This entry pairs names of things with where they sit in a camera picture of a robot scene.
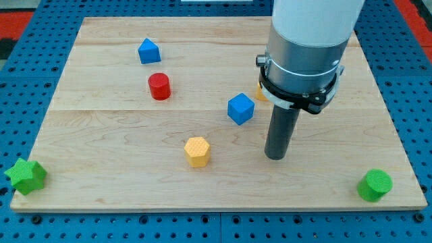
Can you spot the green star block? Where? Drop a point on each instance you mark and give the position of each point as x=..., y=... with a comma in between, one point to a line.
x=26, y=176

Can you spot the yellow block behind arm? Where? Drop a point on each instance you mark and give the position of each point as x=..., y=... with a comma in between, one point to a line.
x=259, y=93

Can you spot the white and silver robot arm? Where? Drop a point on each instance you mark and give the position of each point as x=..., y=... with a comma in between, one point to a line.
x=300, y=69

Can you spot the black gripper mounting ring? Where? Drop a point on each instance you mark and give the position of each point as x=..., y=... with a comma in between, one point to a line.
x=312, y=103

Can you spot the wooden board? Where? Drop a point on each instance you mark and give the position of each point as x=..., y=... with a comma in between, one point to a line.
x=109, y=147

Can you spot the red cylinder block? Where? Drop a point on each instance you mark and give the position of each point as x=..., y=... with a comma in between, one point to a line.
x=159, y=86

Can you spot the green cylinder block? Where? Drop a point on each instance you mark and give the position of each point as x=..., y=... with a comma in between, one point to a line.
x=374, y=185

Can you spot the blue triangular prism block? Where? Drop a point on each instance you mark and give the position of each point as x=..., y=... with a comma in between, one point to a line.
x=148, y=52

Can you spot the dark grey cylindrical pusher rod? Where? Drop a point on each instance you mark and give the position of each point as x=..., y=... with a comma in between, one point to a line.
x=281, y=128

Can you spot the yellow hexagon block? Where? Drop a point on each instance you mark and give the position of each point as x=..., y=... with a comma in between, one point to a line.
x=197, y=152

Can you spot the blue cube block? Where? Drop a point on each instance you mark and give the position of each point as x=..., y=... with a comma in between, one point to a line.
x=240, y=108

